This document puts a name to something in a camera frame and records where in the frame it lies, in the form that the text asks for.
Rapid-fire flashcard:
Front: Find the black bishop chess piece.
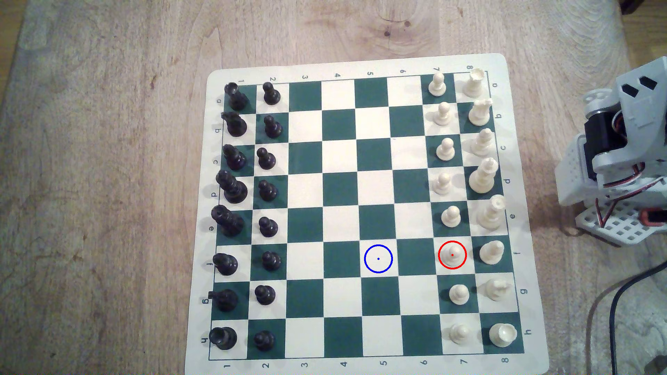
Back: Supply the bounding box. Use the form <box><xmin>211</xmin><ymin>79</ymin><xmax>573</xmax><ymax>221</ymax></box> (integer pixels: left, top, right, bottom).
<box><xmin>213</xmin><ymin>252</ymin><xmax>239</xmax><ymax>276</ymax></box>
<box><xmin>222</xmin><ymin>144</ymin><xmax>247</xmax><ymax>171</ymax></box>

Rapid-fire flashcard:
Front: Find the white knight chess piece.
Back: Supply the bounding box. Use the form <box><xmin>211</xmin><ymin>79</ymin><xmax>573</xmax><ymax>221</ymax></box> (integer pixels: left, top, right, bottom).
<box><xmin>484</xmin><ymin>279</ymin><xmax>510</xmax><ymax>302</ymax></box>
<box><xmin>468</xmin><ymin>98</ymin><xmax>494</xmax><ymax>127</ymax></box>

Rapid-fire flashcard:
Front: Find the white bishop chess piece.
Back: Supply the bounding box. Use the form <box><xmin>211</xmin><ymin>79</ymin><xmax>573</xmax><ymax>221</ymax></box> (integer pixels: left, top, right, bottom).
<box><xmin>479</xmin><ymin>240</ymin><xmax>505</xmax><ymax>265</ymax></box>
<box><xmin>471</xmin><ymin>127</ymin><xmax>495</xmax><ymax>157</ymax></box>

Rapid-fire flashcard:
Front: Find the white grid base plate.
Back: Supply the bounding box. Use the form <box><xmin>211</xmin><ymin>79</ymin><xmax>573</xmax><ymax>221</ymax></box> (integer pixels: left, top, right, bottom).
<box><xmin>575</xmin><ymin>199</ymin><xmax>667</xmax><ymax>247</ymax></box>

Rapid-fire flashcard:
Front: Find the black queen chess piece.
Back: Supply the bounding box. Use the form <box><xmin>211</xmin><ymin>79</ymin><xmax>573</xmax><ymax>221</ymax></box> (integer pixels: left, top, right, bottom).
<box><xmin>216</xmin><ymin>170</ymin><xmax>249</xmax><ymax>204</ymax></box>

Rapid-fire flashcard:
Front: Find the thick black cable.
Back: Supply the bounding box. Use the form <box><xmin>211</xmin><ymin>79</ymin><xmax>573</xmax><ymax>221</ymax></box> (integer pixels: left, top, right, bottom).
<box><xmin>609</xmin><ymin>260</ymin><xmax>667</xmax><ymax>375</ymax></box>

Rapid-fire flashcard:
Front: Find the black rook chess piece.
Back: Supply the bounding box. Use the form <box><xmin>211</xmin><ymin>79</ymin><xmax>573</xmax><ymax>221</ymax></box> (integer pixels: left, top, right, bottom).
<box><xmin>224</xmin><ymin>82</ymin><xmax>249</xmax><ymax>111</ymax></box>
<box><xmin>209</xmin><ymin>326</ymin><xmax>238</xmax><ymax>350</ymax></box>

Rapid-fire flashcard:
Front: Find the white rook chess piece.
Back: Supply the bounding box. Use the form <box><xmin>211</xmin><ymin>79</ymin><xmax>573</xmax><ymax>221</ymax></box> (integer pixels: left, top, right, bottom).
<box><xmin>489</xmin><ymin>323</ymin><xmax>518</xmax><ymax>349</ymax></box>
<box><xmin>463</xmin><ymin>70</ymin><xmax>486</xmax><ymax>98</ymax></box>

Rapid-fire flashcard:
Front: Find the red and black clamp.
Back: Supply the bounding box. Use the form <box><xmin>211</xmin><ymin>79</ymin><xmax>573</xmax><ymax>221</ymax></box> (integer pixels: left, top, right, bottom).
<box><xmin>640</xmin><ymin>208</ymin><xmax>667</xmax><ymax>228</ymax></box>

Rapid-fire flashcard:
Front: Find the white king chess piece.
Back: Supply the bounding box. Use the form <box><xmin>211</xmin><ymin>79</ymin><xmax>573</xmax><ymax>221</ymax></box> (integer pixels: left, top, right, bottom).
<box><xmin>476</xmin><ymin>194</ymin><xmax>507</xmax><ymax>231</ymax></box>

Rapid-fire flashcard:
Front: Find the black king chess piece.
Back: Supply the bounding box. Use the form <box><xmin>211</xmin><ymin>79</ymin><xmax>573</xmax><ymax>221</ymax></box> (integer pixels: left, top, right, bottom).
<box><xmin>211</xmin><ymin>204</ymin><xmax>245</xmax><ymax>238</ymax></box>

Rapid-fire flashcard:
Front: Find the white queen chess piece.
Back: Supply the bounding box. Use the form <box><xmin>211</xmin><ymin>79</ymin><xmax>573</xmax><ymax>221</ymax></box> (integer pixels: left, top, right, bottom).
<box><xmin>468</xmin><ymin>157</ymin><xmax>500</xmax><ymax>193</ymax></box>

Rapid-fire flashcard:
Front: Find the black knight chess piece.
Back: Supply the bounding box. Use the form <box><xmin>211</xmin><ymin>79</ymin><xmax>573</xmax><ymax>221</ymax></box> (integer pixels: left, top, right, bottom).
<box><xmin>221</xmin><ymin>111</ymin><xmax>248</xmax><ymax>138</ymax></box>
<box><xmin>208</xmin><ymin>289</ymin><xmax>239</xmax><ymax>313</ymax></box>

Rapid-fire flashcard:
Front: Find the green white chessboard mat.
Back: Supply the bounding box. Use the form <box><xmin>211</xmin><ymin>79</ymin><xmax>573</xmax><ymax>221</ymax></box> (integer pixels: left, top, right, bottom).
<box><xmin>184</xmin><ymin>53</ymin><xmax>550</xmax><ymax>375</ymax></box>

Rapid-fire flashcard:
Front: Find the red servo wire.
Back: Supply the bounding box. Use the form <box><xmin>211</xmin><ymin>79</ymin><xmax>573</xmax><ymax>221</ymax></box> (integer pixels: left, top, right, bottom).
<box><xmin>596</xmin><ymin>177</ymin><xmax>667</xmax><ymax>228</ymax></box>

